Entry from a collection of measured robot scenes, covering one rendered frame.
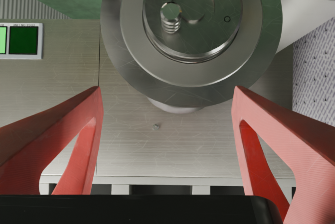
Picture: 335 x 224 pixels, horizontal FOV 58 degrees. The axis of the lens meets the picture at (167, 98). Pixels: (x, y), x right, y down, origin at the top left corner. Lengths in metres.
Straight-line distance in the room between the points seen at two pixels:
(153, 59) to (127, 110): 0.34
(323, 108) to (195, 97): 0.22
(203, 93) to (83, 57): 0.40
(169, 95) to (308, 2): 0.14
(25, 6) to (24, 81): 3.10
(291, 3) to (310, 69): 0.18
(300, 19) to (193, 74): 0.14
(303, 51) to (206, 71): 0.27
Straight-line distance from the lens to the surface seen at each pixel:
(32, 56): 0.64
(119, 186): 0.60
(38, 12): 3.86
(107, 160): 0.59
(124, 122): 0.58
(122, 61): 0.25
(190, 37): 0.23
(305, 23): 0.34
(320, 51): 0.44
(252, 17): 0.26
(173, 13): 0.20
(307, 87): 0.47
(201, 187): 0.59
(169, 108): 0.50
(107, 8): 0.26
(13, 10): 3.58
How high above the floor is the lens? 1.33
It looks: 4 degrees down
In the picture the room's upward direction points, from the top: 179 degrees counter-clockwise
